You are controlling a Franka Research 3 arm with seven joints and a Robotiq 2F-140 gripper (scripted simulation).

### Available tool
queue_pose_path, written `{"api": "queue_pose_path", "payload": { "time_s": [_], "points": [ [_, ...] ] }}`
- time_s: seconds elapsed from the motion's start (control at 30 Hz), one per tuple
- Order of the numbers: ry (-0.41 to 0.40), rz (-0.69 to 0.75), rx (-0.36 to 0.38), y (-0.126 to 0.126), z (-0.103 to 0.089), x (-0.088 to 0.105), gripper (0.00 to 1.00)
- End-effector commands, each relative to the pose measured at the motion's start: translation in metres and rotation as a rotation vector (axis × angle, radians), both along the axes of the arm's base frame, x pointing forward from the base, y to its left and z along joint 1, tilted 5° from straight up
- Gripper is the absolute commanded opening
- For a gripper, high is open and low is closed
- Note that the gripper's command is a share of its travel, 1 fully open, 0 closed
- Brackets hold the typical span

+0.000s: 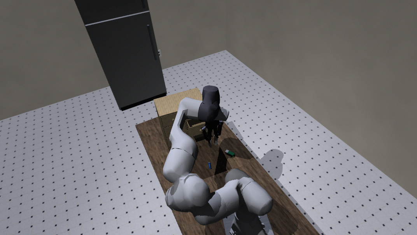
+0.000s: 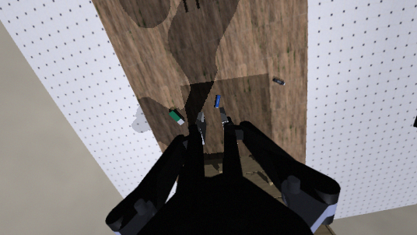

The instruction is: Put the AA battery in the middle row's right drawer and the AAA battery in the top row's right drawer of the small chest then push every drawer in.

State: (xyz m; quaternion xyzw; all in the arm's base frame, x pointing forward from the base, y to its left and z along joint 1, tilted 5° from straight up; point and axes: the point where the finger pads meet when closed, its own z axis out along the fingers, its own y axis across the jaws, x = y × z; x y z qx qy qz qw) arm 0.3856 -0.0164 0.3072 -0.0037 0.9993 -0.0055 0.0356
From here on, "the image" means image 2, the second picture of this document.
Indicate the green and white eraser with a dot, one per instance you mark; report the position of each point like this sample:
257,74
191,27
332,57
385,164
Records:
176,117

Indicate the brown wooden drawer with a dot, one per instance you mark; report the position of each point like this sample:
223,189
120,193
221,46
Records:
250,165
264,182
214,169
321,230
213,162

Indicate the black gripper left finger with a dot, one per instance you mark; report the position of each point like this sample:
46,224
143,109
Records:
184,157

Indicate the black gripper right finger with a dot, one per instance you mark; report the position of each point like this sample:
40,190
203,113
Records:
308,192

